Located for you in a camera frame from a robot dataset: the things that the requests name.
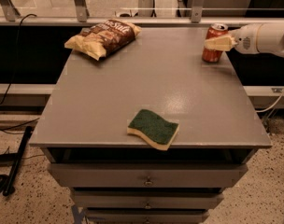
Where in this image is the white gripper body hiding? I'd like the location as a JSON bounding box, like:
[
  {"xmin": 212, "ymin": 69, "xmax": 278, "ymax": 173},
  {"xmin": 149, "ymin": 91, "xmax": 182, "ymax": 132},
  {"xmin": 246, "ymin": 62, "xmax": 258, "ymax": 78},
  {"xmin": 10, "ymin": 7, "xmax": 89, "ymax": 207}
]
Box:
[{"xmin": 230, "ymin": 24, "xmax": 261, "ymax": 54}]

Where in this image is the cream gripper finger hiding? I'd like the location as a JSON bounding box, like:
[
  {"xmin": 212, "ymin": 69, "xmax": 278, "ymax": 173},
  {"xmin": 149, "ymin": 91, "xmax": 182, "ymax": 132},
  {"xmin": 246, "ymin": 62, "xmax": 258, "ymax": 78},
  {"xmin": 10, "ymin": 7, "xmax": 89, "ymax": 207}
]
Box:
[{"xmin": 204, "ymin": 34, "xmax": 237, "ymax": 51}]

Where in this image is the red coke can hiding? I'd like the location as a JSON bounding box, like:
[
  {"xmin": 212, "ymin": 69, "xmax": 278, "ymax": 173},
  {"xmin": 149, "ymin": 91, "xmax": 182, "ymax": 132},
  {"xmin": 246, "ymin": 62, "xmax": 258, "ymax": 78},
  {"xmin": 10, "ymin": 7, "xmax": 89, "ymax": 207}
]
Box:
[{"xmin": 202, "ymin": 23, "xmax": 228, "ymax": 63}]

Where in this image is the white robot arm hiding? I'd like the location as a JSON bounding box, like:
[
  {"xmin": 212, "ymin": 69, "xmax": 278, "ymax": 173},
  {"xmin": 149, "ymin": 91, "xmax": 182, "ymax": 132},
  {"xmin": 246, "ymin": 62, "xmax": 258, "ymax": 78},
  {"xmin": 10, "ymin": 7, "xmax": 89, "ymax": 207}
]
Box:
[{"xmin": 205, "ymin": 22, "xmax": 284, "ymax": 58}]

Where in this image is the brown chip bag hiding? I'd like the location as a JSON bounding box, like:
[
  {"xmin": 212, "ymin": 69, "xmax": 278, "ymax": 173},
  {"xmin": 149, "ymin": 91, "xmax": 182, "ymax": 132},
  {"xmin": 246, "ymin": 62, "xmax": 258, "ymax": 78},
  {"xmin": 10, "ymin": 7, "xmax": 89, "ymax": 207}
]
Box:
[{"xmin": 64, "ymin": 19, "xmax": 141, "ymax": 61}]

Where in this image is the green yellow sponge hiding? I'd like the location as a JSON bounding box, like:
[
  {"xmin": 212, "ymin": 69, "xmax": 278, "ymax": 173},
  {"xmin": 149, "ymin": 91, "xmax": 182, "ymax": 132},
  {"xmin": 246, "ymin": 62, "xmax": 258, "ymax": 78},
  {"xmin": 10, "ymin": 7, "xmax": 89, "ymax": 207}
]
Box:
[{"xmin": 127, "ymin": 109, "xmax": 179, "ymax": 151}]

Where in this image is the middle grey drawer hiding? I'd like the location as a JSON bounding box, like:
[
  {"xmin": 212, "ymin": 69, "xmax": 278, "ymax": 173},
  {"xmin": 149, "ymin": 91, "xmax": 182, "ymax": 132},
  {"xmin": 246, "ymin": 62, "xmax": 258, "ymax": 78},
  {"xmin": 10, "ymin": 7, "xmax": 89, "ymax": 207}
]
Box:
[{"xmin": 71, "ymin": 189, "xmax": 223, "ymax": 209}]

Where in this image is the grey drawer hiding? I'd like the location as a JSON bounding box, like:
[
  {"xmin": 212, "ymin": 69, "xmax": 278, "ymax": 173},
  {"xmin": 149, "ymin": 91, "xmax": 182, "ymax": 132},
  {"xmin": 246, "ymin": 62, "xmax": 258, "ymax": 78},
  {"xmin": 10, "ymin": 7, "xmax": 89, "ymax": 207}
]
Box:
[
  {"xmin": 85, "ymin": 209, "xmax": 209, "ymax": 224},
  {"xmin": 71, "ymin": 189, "xmax": 223, "ymax": 209},
  {"xmin": 48, "ymin": 163, "xmax": 248, "ymax": 188}
]

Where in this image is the grey drawer cabinet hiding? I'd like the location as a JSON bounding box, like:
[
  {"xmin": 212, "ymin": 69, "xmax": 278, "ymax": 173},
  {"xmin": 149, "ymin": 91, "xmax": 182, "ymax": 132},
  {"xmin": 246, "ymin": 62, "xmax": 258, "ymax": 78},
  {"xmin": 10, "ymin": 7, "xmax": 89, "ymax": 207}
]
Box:
[{"xmin": 29, "ymin": 27, "xmax": 273, "ymax": 224}]

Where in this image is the top grey drawer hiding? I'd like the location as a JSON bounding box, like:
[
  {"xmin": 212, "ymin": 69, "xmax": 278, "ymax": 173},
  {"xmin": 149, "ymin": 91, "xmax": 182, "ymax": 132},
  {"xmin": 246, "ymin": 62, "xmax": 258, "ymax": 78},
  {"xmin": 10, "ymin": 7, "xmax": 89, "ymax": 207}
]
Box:
[{"xmin": 48, "ymin": 163, "xmax": 248, "ymax": 188}]

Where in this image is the bottom grey drawer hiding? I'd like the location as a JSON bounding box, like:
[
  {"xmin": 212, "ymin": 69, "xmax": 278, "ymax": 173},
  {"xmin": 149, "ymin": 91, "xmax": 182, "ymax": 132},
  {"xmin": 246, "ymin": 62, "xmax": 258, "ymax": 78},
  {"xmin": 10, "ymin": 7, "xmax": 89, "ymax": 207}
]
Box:
[{"xmin": 85, "ymin": 209, "xmax": 209, "ymax": 224}]

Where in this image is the black stand base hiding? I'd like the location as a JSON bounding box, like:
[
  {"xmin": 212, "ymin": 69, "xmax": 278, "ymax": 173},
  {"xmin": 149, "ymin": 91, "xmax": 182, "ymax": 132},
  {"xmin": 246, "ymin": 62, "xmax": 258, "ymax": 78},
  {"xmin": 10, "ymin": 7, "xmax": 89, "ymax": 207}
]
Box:
[{"xmin": 0, "ymin": 126, "xmax": 33, "ymax": 196}]

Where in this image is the white cable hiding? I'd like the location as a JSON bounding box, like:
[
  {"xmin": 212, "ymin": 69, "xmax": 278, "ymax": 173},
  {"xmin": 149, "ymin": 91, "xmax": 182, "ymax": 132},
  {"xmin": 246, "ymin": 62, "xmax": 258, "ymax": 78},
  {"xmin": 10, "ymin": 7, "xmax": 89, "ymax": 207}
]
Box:
[{"xmin": 255, "ymin": 75, "xmax": 284, "ymax": 114}]

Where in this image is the black cable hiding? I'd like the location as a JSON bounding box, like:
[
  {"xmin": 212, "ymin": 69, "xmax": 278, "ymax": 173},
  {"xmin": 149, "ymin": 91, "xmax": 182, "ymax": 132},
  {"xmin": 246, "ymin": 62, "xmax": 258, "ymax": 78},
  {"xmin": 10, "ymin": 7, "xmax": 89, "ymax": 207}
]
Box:
[{"xmin": 0, "ymin": 13, "xmax": 41, "ymax": 134}]

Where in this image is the metal railing frame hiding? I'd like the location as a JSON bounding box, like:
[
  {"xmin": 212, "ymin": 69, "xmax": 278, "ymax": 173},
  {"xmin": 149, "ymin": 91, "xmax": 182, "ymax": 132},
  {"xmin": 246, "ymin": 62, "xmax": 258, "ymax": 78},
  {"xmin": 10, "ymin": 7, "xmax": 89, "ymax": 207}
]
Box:
[{"xmin": 0, "ymin": 0, "xmax": 284, "ymax": 27}]

